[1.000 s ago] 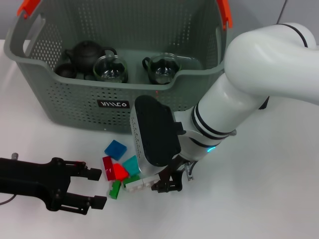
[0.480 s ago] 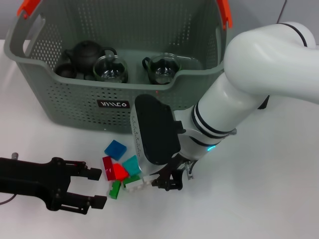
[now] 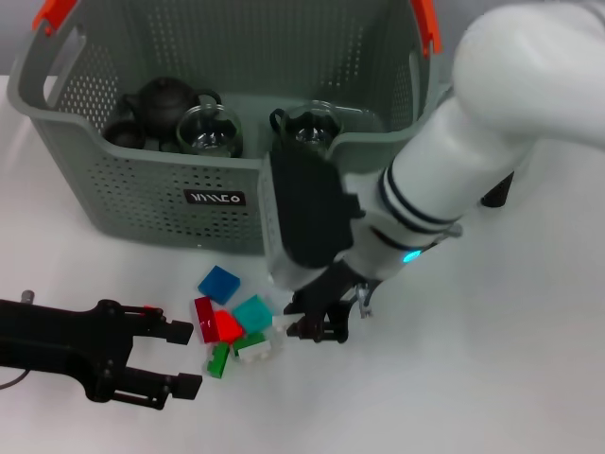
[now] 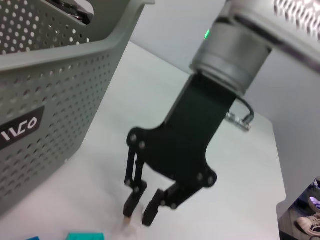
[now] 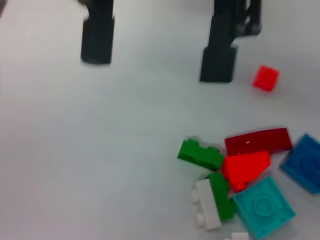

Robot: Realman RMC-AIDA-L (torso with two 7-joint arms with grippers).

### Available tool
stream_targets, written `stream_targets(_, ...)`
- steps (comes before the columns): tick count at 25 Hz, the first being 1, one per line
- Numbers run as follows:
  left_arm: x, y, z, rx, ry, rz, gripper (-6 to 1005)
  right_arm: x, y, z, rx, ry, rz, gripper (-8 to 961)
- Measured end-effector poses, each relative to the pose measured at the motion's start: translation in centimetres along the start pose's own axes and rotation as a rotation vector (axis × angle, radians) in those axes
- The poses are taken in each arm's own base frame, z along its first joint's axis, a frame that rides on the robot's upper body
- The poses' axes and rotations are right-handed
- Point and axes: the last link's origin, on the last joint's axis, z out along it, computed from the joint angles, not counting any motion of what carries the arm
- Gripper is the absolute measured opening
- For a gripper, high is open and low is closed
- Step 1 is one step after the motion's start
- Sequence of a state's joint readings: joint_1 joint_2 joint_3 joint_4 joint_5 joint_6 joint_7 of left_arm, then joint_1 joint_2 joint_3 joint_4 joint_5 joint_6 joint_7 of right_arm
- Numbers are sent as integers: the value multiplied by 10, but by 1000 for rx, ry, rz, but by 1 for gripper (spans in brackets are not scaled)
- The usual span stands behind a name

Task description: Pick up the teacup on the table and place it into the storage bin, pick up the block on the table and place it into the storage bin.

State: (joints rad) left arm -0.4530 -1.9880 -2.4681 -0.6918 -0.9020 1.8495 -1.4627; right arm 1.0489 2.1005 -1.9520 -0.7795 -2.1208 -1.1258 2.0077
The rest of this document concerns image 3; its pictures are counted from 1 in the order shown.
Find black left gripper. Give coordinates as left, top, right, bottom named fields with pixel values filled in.
left=0, top=297, right=204, bottom=411

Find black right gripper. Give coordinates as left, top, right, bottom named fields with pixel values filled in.
left=282, top=261, right=379, bottom=345

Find white toy brick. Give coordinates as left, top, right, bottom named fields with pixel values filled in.
left=237, top=340, right=275, bottom=364
left=269, top=312, right=292, bottom=354

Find glass teacup black base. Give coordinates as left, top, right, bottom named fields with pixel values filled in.
left=175, top=104, right=245, bottom=160
left=268, top=104, right=344, bottom=155

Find grey perforated storage bin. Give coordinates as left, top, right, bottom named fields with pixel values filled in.
left=8, top=0, right=443, bottom=259

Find dark clay teacup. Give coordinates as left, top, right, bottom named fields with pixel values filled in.
left=103, top=118, right=147, bottom=150

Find green toy brick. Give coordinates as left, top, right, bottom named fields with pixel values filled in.
left=233, top=332, right=266, bottom=356
left=205, top=342, right=232, bottom=379

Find dark red toy brick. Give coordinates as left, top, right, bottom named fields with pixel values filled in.
left=193, top=297, right=219, bottom=344

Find teal square toy tile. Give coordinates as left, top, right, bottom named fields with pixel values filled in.
left=231, top=293, right=276, bottom=335

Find bright red slope brick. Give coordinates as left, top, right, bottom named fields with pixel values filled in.
left=212, top=309, right=246, bottom=344

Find blue square toy tile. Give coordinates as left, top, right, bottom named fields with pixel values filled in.
left=197, top=265, right=241, bottom=306

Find dark clay teapot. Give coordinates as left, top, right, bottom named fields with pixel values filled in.
left=121, top=77, right=222, bottom=138

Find right gripper cable metal plugs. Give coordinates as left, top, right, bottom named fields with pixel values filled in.
left=354, top=223, right=465, bottom=319

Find glass carafe black handle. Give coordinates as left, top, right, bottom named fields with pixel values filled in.
left=480, top=168, right=517, bottom=209

